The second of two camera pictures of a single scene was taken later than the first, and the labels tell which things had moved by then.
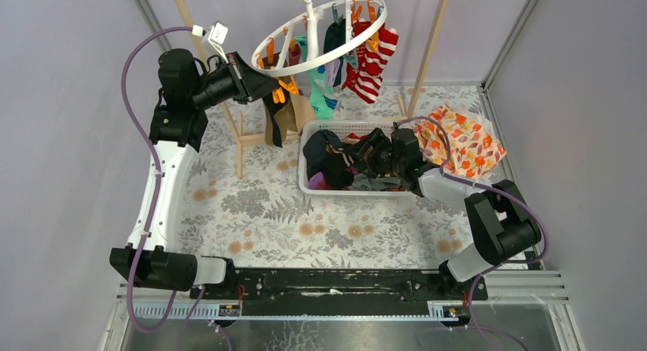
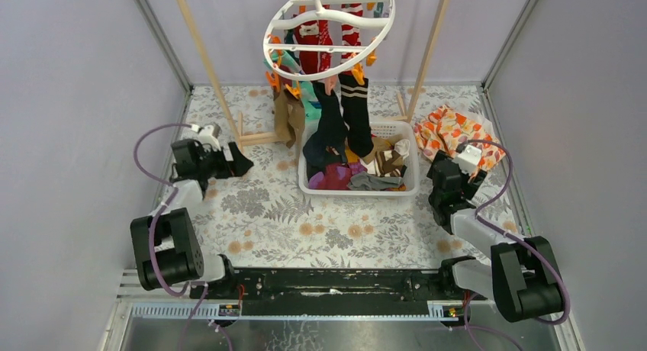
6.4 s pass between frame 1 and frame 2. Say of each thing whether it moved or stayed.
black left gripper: moved
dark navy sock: moved
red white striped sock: moved
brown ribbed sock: moved
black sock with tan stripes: moved
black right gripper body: moved
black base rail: stayed
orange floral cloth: stayed
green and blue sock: moved
